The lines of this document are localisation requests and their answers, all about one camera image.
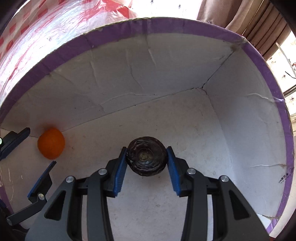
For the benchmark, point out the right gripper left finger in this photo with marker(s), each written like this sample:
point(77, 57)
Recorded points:
point(61, 217)

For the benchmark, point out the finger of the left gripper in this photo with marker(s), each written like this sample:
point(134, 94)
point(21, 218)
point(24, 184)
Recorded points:
point(11, 141)
point(37, 197)

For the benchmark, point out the right brown curtain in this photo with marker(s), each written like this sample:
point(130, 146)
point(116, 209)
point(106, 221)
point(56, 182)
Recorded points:
point(259, 22)

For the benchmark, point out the large dark passion fruit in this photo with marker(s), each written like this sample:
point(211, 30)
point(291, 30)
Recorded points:
point(146, 156)

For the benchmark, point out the purple white cardboard box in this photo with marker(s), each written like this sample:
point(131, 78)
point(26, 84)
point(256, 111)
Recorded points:
point(201, 89)

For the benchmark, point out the large front orange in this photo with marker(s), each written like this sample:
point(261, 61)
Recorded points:
point(51, 143)

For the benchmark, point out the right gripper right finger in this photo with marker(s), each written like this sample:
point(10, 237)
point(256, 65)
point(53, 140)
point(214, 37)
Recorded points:
point(233, 216)

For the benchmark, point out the red white checkered tablecloth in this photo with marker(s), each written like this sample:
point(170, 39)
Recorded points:
point(40, 27)

